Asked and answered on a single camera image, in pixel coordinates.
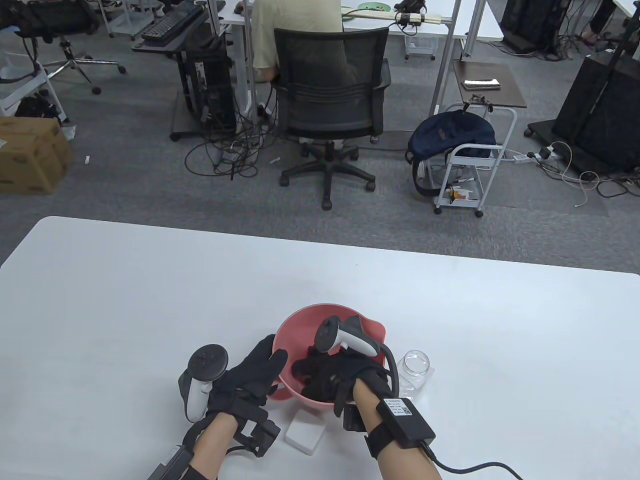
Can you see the person's left hand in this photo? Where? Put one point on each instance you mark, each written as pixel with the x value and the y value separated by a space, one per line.
pixel 245 385

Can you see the person's right hand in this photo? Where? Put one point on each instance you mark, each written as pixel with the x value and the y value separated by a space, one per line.
pixel 340 375

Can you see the pink salad bowl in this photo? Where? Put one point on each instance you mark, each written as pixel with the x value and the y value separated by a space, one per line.
pixel 295 325

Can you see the white square jar lid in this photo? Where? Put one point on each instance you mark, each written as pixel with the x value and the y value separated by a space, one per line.
pixel 305 432

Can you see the clear plastic jar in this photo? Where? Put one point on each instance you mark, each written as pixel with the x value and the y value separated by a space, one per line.
pixel 415 367

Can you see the person's left forearm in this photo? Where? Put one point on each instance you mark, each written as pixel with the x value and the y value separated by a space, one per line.
pixel 215 447

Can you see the black left forearm sensor box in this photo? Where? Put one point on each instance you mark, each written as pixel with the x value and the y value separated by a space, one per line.
pixel 170 462

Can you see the person's right forearm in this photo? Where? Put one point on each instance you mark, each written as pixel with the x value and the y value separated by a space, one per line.
pixel 367 405

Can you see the black right forearm sensor box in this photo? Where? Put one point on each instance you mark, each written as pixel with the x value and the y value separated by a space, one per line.
pixel 406 422

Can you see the black white right controller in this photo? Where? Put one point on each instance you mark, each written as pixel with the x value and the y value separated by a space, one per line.
pixel 332 332

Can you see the black white controller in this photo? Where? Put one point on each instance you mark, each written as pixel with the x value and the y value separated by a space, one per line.
pixel 332 332
pixel 207 362

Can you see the black white left controller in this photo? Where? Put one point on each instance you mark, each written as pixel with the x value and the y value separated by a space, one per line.
pixel 207 362

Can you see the white rolling cart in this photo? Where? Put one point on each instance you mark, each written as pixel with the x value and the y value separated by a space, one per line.
pixel 475 148

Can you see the dark blue backpack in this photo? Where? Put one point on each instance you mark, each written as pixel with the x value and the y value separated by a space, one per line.
pixel 450 132

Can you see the black mesh office chair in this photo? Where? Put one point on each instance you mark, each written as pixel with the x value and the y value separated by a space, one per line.
pixel 330 100

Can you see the white floor power strip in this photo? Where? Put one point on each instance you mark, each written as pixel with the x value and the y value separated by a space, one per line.
pixel 520 159

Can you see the black computer cart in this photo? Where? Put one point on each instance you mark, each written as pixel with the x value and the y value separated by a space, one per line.
pixel 215 85

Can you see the brown cardboard box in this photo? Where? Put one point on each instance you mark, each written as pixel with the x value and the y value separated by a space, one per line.
pixel 30 155

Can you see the brown side table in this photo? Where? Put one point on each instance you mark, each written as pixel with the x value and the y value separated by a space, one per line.
pixel 490 97

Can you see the black bag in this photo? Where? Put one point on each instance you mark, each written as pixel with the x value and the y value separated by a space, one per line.
pixel 35 107

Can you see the long beige power strip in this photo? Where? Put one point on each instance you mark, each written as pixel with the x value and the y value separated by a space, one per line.
pixel 430 20

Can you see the white metal rack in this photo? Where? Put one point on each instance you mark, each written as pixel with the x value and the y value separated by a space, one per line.
pixel 10 102

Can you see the white office desk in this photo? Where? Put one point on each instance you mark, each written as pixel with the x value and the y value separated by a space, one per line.
pixel 230 17
pixel 492 25

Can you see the black keyboard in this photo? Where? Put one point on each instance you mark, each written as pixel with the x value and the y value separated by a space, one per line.
pixel 170 24

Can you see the black equipment cabinet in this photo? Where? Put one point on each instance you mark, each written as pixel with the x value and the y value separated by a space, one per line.
pixel 600 110

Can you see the green plate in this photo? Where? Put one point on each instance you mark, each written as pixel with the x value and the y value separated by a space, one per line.
pixel 375 5

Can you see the black equipment stack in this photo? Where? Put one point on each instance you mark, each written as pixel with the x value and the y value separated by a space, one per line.
pixel 530 20

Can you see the black chrome office chair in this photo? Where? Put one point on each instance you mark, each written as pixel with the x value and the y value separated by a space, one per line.
pixel 65 15

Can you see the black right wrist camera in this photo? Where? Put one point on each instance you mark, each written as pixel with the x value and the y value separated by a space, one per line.
pixel 354 419

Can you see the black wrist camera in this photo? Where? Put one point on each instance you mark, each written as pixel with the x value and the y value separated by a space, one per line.
pixel 354 419
pixel 262 435

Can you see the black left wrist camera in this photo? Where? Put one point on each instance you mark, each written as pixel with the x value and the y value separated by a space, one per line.
pixel 262 435

